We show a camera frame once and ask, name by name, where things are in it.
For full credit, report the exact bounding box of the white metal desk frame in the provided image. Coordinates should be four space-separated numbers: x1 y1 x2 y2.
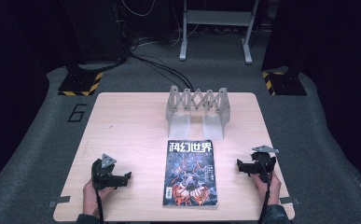
178 0 261 65

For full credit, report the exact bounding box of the white floor cable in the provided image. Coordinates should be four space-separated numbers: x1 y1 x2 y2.
163 18 202 49

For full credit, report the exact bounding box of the black stand with hazard-striped base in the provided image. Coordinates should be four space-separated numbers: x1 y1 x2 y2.
57 0 104 97
260 0 309 97

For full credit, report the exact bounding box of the left hand-held gripper black cable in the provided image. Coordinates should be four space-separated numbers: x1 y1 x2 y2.
90 166 105 224

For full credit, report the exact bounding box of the right hand-held gripper black cable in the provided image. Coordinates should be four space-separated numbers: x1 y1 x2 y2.
257 158 274 224

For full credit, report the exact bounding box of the white expandable metal book rack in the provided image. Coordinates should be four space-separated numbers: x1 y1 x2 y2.
165 85 231 141

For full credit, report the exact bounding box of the bundle of black floor cables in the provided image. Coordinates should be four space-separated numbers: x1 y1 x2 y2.
128 50 197 93

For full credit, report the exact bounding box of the hand-held gripper black cable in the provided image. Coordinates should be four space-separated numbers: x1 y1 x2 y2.
257 158 274 224
90 166 105 224

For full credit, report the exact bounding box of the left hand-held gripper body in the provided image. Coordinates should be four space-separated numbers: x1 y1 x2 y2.
90 153 121 191

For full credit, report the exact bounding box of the person's left hand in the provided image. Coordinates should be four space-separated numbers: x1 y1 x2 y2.
82 178 116 217

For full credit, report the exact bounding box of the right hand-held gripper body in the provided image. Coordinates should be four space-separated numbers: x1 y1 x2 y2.
250 145 281 184

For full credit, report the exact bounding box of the grey metal table bracket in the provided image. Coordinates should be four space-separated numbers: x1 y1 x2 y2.
46 195 72 209
279 196 301 206

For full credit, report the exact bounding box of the dark illustrated magazine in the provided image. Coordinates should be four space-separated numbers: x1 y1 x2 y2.
162 139 219 209

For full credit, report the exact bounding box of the person's right hand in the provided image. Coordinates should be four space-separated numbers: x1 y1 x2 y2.
250 172 282 206

